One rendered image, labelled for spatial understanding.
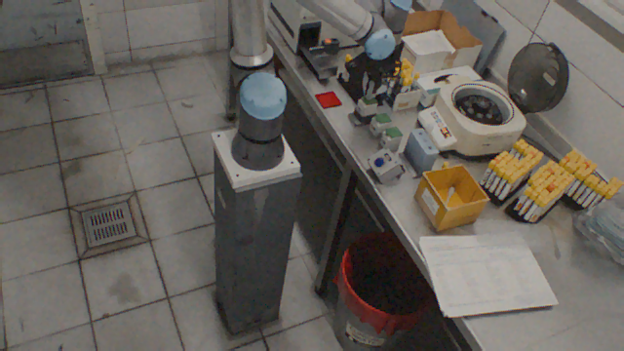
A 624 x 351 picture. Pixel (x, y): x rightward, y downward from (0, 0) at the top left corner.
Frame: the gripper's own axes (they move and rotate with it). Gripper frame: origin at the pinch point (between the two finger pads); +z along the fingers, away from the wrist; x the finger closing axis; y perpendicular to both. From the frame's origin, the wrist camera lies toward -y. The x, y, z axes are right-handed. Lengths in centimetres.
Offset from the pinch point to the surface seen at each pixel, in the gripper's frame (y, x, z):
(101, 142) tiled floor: -74, 107, 97
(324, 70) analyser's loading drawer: -3.6, 20.8, 4.4
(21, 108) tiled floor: -109, 145, 97
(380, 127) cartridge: 1.0, -9.3, 4.5
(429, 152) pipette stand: 5.3, -27.2, -0.5
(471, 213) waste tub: 7.5, -46.8, 4.1
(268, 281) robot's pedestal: -34, -16, 63
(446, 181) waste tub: 8.6, -34.2, 5.5
